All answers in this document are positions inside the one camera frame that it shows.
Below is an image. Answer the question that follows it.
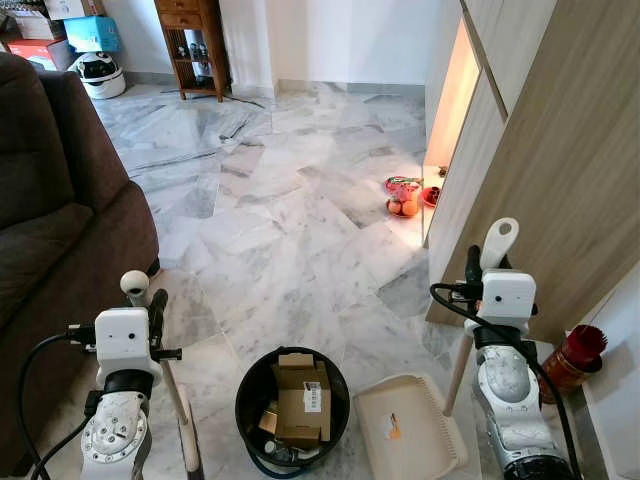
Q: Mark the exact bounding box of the blue box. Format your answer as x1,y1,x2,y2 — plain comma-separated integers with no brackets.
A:
63,15,121,54

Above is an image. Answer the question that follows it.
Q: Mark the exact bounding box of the red box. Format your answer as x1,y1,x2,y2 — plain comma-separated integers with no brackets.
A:
0,37,73,73

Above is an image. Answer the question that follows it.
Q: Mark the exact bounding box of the black open waste bin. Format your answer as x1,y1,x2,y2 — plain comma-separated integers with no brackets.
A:
234,345,351,479

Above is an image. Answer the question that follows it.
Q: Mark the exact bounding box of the labelled brown cardboard box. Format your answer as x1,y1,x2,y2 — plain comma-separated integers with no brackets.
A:
270,352,333,451

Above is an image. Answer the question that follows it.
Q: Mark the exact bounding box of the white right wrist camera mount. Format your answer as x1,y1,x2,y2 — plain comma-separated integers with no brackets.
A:
482,268,537,331

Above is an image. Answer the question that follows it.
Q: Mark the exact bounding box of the small brown cardboard piece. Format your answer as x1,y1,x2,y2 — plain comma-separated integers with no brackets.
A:
258,405,281,436

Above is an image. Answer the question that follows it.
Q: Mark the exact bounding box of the small wooden cabinet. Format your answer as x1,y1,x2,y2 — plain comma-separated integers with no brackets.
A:
153,0,233,103

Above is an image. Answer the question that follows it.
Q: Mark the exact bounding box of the white helmet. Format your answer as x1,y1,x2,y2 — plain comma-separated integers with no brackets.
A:
75,50,128,101

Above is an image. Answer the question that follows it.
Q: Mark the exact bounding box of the light wood wardrobe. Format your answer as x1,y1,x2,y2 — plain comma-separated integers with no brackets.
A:
422,0,640,346

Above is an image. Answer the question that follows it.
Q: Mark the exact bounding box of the beige dustpan with wooden handle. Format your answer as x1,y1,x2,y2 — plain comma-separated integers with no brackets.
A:
350,217,521,480

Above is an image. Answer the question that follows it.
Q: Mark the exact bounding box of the brown fabric sofa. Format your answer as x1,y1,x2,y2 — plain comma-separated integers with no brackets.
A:
0,50,161,476

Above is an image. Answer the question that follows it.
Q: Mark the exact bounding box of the brown cardboard carton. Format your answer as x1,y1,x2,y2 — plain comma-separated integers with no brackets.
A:
0,8,66,43

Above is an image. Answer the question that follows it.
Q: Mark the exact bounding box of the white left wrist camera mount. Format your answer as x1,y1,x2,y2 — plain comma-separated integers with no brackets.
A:
95,307,151,376

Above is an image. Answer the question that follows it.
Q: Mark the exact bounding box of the red capped bottle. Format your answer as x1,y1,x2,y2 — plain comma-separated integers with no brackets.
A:
540,323,609,404

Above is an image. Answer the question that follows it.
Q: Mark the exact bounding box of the white carton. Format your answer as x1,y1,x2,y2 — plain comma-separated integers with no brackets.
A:
42,0,106,21

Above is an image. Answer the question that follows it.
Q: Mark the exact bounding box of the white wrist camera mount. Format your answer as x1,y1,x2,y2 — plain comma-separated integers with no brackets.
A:
95,307,151,376
482,268,537,331

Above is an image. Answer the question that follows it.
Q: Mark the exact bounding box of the wooden broom with white cap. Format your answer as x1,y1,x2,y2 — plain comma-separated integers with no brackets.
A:
120,270,203,479

